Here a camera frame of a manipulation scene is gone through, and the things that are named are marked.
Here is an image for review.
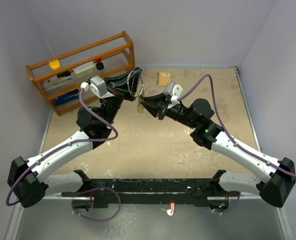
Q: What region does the yellow lidded jar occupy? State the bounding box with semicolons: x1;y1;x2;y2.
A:
49;59;62;72

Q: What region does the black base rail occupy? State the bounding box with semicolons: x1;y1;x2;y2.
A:
62;170;238;209

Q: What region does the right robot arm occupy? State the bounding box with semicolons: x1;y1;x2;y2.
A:
141;93;296;208

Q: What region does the orange wooden shelf rack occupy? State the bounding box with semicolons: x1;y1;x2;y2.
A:
26;31;135;116

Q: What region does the red black stamp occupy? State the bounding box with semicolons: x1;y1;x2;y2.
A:
95;58;104;71

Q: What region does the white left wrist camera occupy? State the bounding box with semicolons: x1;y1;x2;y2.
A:
80;76;114;99

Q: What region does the yellow tag key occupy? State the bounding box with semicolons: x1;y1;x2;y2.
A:
137;99;144;114

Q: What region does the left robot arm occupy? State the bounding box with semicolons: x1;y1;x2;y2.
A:
6;67;143;208

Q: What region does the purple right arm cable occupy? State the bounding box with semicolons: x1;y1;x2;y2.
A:
179;73;296;216

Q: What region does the tan spiral notebook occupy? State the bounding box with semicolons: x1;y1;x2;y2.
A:
157;72;172;86

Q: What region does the blue stapler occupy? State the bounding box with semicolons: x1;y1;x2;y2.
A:
54;89;80;106

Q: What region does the white black stapler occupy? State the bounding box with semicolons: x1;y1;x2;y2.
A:
43;71;76;91

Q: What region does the white cardboard box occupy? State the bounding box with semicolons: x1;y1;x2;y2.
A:
73;61;96;78

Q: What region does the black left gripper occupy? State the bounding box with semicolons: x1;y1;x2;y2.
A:
100;67;141;127

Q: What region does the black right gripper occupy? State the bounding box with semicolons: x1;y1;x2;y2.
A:
139;92;198;129

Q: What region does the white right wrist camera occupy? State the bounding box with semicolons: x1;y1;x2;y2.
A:
163;82;183;109

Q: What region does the large silver keyring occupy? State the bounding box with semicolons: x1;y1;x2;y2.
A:
127;69;144;103

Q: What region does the red tag key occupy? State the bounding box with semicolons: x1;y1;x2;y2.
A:
161;200;176;216

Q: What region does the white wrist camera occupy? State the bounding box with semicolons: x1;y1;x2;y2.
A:
163;82;183;109
80;76;114;99

